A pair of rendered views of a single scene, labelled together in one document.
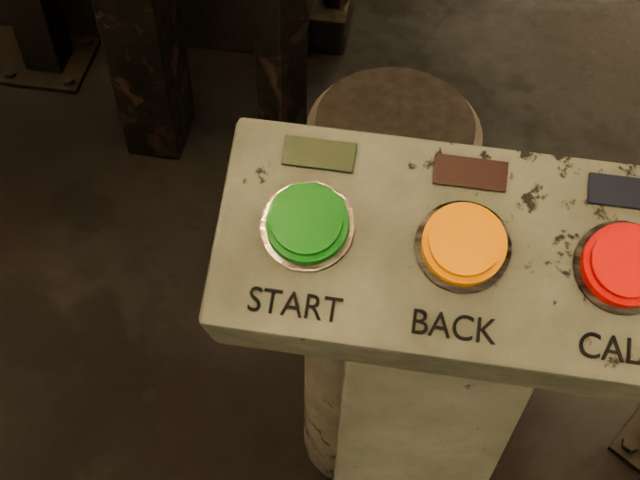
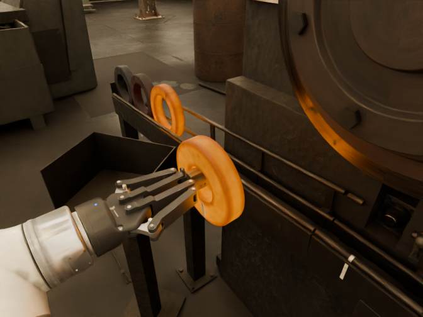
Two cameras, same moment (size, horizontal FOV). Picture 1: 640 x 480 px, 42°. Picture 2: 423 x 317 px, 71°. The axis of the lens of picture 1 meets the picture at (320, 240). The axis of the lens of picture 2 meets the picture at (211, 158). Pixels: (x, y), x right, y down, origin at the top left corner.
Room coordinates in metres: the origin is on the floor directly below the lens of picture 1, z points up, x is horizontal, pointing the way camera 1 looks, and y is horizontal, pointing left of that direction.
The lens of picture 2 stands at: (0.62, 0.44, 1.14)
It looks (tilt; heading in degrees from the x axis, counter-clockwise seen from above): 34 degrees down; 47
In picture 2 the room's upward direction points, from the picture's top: straight up
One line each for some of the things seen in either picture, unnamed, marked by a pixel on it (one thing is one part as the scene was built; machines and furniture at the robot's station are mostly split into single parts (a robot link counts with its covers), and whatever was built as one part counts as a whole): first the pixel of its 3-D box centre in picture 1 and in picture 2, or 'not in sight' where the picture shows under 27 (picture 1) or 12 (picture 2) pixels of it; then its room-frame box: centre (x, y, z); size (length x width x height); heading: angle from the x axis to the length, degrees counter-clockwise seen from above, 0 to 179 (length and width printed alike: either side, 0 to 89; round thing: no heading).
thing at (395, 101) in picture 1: (370, 321); not in sight; (0.40, -0.05, 0.26); 0.12 x 0.12 x 0.52
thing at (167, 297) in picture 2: not in sight; (133, 250); (0.86, 1.07, 0.36); 0.26 x 0.20 x 0.72; 118
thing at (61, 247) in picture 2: not in sight; (63, 243); (0.66, 0.77, 0.83); 0.09 x 0.06 x 0.09; 83
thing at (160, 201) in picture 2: not in sight; (163, 201); (0.80, 0.74, 0.84); 0.11 x 0.01 x 0.04; 172
